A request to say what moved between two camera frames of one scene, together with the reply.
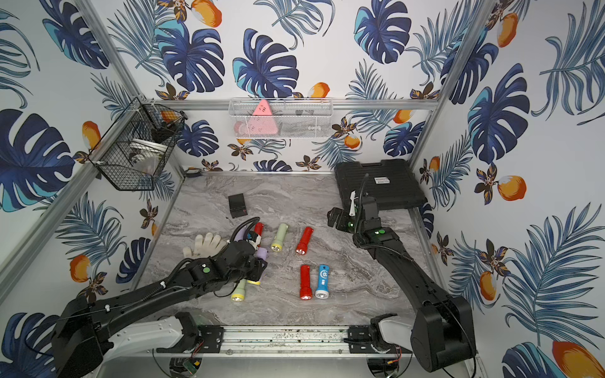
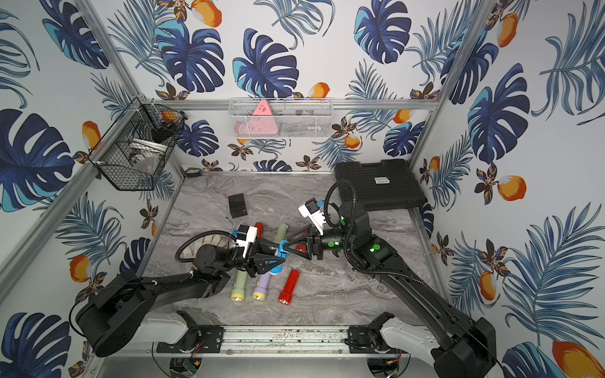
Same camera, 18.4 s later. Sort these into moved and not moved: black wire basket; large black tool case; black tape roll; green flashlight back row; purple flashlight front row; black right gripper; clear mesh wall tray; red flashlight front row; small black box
Moved: purple flashlight front row; black right gripper; red flashlight front row
Not moved: small black box; black wire basket; black tape roll; clear mesh wall tray; large black tool case; green flashlight back row
